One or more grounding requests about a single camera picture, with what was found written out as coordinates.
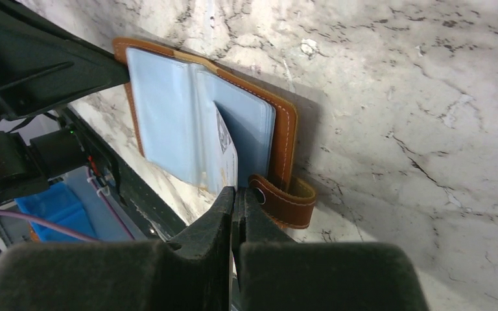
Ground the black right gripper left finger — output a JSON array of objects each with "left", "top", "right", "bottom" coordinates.
[{"left": 0, "top": 187, "right": 235, "bottom": 310}]

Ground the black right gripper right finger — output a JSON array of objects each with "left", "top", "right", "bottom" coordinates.
[{"left": 233, "top": 188, "right": 429, "bottom": 310}]

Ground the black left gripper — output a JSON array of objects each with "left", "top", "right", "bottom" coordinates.
[{"left": 0, "top": 1, "right": 129, "bottom": 204}]

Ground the white VIP credit card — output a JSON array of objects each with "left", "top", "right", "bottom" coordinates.
[{"left": 209, "top": 102, "right": 238, "bottom": 194}]

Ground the brown leather card holder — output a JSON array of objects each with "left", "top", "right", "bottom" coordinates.
[{"left": 113, "top": 37, "right": 316, "bottom": 229}]

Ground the black metal mounting rail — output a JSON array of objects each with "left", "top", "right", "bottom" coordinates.
[{"left": 58, "top": 108, "right": 187, "bottom": 240}]

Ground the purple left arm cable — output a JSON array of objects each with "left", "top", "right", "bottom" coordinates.
[{"left": 0, "top": 167, "right": 136, "bottom": 244}]

